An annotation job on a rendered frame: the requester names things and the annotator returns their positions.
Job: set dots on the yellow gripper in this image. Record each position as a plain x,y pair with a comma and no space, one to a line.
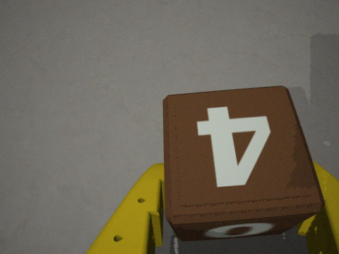
136,227

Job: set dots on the brown calendar cube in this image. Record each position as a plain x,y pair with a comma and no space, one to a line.
236,164

